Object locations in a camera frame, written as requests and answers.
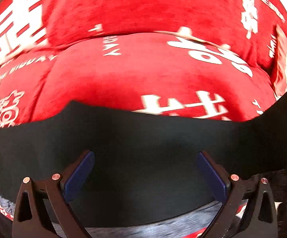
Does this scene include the red embroidered cushion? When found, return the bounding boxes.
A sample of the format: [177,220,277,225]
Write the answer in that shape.
[270,25,287,98]

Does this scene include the red printed sofa cover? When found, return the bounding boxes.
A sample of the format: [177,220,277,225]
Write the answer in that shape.
[0,0,287,238]

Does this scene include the black grey patterned pants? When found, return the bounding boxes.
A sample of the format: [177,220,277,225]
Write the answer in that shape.
[0,93,287,237]

